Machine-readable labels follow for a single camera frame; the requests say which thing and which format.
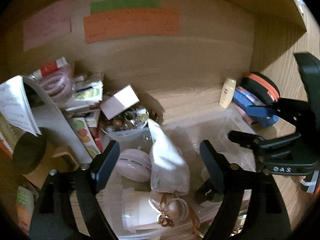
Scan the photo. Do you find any dark green spray bottle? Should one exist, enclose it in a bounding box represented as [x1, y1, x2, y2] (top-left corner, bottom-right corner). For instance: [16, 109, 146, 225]
[195, 179, 224, 204]

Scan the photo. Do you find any white cloth drawstring bag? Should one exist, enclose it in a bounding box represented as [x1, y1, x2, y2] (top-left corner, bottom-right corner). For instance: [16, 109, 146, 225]
[148, 119, 190, 196]

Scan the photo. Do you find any pink round compact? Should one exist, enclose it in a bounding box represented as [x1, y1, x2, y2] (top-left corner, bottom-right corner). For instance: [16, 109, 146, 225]
[115, 148, 151, 183]

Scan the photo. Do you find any black orange round case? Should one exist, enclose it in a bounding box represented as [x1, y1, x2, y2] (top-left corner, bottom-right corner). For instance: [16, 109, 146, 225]
[240, 72, 280, 105]

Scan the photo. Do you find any blue patchwork pouch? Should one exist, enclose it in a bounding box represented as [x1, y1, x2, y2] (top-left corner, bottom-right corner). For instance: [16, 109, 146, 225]
[233, 86, 279, 128]

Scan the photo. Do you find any cream lotion bottle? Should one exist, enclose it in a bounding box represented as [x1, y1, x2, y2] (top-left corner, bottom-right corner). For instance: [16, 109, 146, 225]
[219, 77, 236, 109]

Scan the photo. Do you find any brown mug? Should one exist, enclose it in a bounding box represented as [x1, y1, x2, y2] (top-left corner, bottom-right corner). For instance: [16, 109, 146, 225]
[12, 133, 79, 189]

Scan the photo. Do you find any fruit pattern box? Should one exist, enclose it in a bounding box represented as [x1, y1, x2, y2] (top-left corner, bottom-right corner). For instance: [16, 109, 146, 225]
[71, 118, 101, 159]

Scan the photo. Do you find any white bookend stand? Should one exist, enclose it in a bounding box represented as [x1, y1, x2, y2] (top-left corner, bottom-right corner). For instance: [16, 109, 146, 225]
[22, 76, 92, 164]

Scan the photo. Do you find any clear plastic storage bin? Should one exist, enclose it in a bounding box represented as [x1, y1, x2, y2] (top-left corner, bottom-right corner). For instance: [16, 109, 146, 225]
[100, 108, 261, 240]

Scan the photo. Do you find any white paper receipt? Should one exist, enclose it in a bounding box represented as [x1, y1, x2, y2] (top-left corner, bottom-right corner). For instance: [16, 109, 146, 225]
[1, 75, 42, 136]

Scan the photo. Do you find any bowl of beads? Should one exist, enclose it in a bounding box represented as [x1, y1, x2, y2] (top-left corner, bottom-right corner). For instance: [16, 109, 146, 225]
[99, 105, 150, 133]

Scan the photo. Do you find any stack of books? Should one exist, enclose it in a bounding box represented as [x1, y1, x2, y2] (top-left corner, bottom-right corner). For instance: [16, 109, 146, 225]
[56, 73, 104, 122]

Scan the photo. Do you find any small pink white box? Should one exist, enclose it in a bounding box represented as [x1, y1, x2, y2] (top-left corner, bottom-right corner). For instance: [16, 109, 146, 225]
[100, 85, 139, 120]

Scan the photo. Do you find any orange paper note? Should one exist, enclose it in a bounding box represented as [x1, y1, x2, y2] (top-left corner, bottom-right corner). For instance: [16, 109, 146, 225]
[84, 8, 180, 43]

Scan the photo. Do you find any green paper note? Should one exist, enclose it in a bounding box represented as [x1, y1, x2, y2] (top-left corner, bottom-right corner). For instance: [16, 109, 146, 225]
[90, 0, 161, 14]

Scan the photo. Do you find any pink sticky note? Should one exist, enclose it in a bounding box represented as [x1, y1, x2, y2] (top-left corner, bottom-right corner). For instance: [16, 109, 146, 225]
[22, 0, 72, 51]

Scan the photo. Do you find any pink coiled cable pack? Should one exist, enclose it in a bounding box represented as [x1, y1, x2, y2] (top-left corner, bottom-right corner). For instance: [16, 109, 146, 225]
[39, 64, 74, 102]

